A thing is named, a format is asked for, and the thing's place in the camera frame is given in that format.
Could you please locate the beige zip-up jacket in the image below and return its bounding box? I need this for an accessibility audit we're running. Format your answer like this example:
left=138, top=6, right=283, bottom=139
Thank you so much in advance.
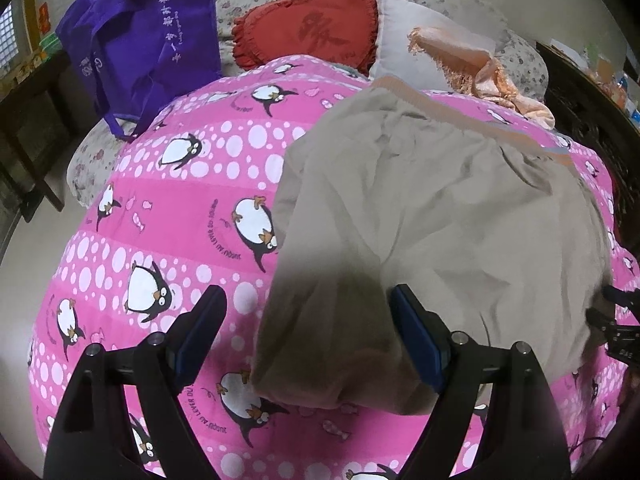
left=250, top=77, right=614, bottom=415

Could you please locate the dark carved wooden cabinet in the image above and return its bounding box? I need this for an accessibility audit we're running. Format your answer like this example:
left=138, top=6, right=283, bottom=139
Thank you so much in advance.
left=536, top=42, right=640, bottom=256

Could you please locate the pink penguin quilt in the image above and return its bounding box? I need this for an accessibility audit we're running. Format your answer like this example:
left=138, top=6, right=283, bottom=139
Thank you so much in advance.
left=27, top=54, right=640, bottom=480

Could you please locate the peach fringed scarf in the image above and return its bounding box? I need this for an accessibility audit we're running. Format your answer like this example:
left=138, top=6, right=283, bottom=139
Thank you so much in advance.
left=407, top=26, right=555, bottom=130

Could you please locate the dark wooden side table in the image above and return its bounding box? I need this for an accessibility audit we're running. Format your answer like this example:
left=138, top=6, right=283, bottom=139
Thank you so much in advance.
left=1, top=51, right=79, bottom=221

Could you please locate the white pillow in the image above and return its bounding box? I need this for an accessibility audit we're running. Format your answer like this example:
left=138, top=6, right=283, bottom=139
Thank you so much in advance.
left=370, top=0, right=496, bottom=91

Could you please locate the red heart-shaped cushion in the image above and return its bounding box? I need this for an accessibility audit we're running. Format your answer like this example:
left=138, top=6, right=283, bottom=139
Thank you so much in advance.
left=232, top=0, right=378, bottom=75

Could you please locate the window with white grille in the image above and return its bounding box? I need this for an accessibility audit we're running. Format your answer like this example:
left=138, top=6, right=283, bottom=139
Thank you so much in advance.
left=0, top=4, right=20, bottom=67

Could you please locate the purple tote bag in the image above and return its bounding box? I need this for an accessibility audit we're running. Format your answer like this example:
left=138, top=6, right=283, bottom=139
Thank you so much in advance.
left=55, top=0, right=222, bottom=142

